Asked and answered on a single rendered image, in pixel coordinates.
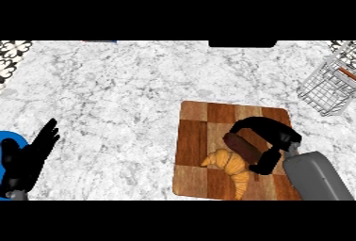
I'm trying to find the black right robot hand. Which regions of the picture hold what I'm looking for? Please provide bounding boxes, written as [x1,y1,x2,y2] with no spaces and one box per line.
[228,116,305,176]

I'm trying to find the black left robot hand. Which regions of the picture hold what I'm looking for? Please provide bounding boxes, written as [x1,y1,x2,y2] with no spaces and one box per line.
[0,118,62,198]

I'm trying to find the dark brown sweet potato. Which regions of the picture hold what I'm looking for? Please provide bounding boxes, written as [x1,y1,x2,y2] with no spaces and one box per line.
[223,132,265,166]

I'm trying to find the wooden cutting board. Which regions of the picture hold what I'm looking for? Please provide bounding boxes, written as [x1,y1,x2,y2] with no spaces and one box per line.
[172,100,305,201]

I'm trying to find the blue round object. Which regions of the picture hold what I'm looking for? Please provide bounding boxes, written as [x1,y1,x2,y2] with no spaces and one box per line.
[0,130,31,200]

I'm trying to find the golden croissant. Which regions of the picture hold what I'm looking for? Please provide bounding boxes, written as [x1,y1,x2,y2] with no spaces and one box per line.
[200,148,251,201]

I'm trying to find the white wire tiered basket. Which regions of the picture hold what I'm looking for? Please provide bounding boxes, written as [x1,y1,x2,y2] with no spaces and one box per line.
[297,40,356,118]

